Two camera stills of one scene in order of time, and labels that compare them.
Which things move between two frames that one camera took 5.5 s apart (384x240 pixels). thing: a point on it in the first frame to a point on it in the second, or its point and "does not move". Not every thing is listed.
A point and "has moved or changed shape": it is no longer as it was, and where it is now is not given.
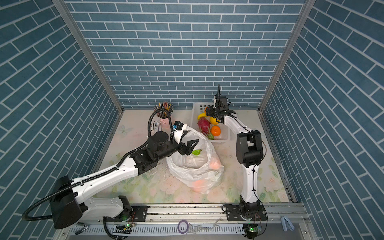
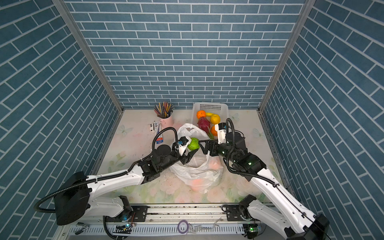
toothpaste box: x=156 y=126 does not move
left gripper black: x=188 y=150 to x=188 y=157
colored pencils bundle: x=164 y=109 does not move
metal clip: x=81 y=227 does not move
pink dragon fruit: x=204 y=125 does not move
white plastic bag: x=200 y=171 has moved or changed shape
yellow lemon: x=213 y=121 does not move
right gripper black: x=209 y=112 to x=214 y=151
